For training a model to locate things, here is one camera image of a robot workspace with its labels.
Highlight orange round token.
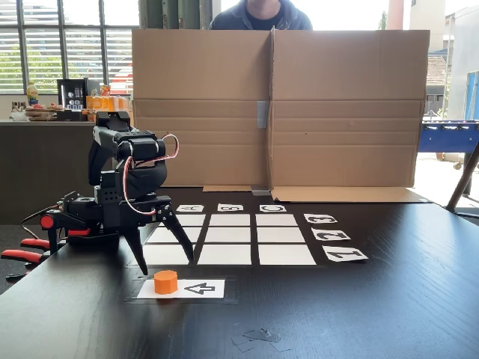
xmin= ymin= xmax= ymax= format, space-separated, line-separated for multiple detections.
xmin=153 ymin=269 xmax=179 ymax=295

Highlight white nine-square grid sheet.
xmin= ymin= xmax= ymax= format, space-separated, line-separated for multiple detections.
xmin=130 ymin=213 xmax=318 ymax=266

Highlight white arrow paper sheet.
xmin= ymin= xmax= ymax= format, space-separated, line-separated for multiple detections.
xmin=136 ymin=279 xmax=226 ymax=300

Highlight dark counter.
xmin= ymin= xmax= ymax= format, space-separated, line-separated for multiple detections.
xmin=0 ymin=120 xmax=132 ymax=226

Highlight black mini fridge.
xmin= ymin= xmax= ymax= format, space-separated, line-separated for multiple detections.
xmin=56 ymin=77 xmax=100 ymax=121

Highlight tray of food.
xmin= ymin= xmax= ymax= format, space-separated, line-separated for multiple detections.
xmin=24 ymin=103 xmax=67 ymax=122

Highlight clear tape scraps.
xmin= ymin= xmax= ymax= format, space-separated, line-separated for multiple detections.
xmin=231 ymin=328 xmax=293 ymax=353

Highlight yellow bottle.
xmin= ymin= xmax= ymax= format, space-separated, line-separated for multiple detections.
xmin=25 ymin=81 xmax=40 ymax=107

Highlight paper sheet number 3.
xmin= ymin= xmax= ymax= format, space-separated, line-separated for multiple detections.
xmin=303 ymin=213 xmax=338 ymax=224

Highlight paper sheet number 2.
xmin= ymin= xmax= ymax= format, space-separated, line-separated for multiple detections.
xmin=311 ymin=228 xmax=352 ymax=242

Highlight paper sheet number 1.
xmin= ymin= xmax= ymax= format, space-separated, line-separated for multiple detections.
xmin=321 ymin=245 xmax=370 ymax=263

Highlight person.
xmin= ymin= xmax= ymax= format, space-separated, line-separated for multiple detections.
xmin=208 ymin=0 xmax=314 ymax=31

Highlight blue foosball table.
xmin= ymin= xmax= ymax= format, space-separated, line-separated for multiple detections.
xmin=418 ymin=119 xmax=479 ymax=171

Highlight grey metal leg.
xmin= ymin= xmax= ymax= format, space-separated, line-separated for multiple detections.
xmin=445 ymin=141 xmax=479 ymax=220

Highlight red and white servo cable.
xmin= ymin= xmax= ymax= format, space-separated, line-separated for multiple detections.
xmin=122 ymin=133 xmax=180 ymax=216

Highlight black clamp with red handle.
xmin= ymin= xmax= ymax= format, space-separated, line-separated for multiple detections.
xmin=20 ymin=212 xmax=93 ymax=255
xmin=0 ymin=249 xmax=49 ymax=282

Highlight black power cable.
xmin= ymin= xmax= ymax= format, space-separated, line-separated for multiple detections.
xmin=20 ymin=204 xmax=63 ymax=240

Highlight brown cardboard box wall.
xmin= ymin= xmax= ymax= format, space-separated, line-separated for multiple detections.
xmin=130 ymin=28 xmax=431 ymax=205

